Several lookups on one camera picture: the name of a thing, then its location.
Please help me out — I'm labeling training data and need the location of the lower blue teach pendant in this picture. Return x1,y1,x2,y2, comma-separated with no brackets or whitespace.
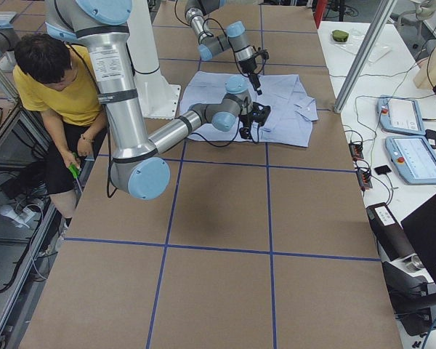
384,136,436,185

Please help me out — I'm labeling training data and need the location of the blue teach pendant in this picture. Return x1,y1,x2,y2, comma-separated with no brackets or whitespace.
377,95,425,136
384,136,436,185

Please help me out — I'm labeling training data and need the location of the blue white striped shirt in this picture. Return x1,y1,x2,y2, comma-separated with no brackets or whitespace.
180,71,318,148

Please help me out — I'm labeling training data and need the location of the aluminium frame post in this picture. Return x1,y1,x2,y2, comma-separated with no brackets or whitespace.
334,0,397,113

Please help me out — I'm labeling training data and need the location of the green cloth pouch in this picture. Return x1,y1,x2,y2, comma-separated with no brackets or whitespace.
331,30,350,43

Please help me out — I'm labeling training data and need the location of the upper blue teach pendant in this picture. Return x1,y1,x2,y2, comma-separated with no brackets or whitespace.
377,95,425,136

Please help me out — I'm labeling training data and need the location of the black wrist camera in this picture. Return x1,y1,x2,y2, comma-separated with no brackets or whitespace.
254,47,270,61
250,102,271,127

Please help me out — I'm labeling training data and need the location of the black monitor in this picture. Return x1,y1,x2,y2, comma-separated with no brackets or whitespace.
401,194,436,283

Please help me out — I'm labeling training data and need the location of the person in yellow shirt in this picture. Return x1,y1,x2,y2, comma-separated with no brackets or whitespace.
13,33,108,236

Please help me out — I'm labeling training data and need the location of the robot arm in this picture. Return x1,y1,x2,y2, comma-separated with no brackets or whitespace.
46,1,270,200
180,0,269,95

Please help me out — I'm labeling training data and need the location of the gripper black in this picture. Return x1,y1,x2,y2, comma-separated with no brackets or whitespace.
238,57,262,95
239,112,259,140

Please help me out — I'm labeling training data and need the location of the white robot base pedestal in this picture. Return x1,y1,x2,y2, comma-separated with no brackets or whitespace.
127,0,181,119

